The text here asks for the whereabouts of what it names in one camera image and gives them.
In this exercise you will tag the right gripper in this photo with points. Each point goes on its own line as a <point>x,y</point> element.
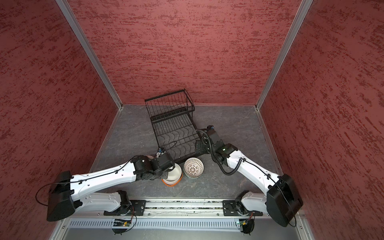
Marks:
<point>203,143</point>

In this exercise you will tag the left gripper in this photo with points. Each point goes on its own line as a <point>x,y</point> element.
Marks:
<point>164,174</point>

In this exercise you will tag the red white patterned bowl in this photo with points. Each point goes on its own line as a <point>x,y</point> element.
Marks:
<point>193,163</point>

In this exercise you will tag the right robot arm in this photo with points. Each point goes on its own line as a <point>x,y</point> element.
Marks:
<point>281,201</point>

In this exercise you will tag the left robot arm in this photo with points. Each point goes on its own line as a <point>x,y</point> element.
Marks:
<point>71,194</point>

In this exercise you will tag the green white patterned bowl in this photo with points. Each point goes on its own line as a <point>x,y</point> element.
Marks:
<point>193,173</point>

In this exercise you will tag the left controller board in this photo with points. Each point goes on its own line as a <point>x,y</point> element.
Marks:
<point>120,226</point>

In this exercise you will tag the controller board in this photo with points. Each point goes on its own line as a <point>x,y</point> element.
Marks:
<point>246,226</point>
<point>120,226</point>

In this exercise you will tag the right controller board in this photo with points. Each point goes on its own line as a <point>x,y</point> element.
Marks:
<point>246,226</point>

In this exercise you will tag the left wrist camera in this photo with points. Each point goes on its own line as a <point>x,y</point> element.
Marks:
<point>160,152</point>

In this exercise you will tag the black wire dish rack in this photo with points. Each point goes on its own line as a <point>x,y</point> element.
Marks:
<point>171,116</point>

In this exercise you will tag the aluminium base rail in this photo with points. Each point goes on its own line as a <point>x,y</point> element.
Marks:
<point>164,214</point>

